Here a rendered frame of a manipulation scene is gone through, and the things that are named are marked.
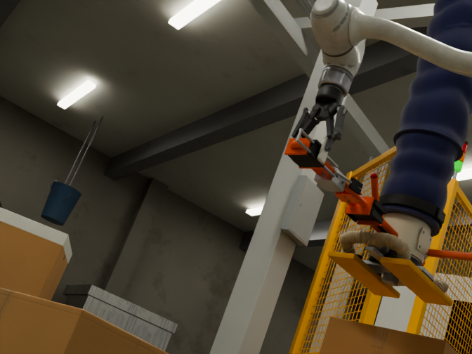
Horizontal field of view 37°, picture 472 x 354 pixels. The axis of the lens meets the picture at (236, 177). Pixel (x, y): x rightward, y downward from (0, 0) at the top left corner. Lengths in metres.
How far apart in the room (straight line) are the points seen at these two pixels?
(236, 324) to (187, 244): 8.58
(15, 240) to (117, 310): 6.98
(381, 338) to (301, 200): 1.31
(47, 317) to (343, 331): 1.41
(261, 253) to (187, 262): 8.48
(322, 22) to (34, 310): 1.10
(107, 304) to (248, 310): 6.71
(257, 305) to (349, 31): 1.77
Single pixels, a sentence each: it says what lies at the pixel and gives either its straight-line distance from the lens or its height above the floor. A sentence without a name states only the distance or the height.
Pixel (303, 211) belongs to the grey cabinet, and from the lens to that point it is 3.52.
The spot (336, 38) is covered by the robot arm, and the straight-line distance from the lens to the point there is 1.94.
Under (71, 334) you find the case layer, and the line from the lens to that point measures 1.10.
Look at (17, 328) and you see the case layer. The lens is 1.20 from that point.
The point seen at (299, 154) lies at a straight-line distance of 1.91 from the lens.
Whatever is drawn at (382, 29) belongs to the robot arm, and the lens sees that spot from 1.93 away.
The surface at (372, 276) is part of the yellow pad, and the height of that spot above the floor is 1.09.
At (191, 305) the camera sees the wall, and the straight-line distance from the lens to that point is 11.94.
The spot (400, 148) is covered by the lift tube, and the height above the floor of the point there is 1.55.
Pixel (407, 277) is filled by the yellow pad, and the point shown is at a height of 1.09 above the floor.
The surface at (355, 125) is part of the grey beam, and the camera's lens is 5.80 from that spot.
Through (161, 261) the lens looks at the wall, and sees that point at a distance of 11.70.
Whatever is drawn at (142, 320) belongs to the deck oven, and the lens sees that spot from 10.20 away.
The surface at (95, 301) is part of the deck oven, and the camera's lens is 9.93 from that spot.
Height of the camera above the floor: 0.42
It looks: 20 degrees up
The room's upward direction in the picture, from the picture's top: 21 degrees clockwise
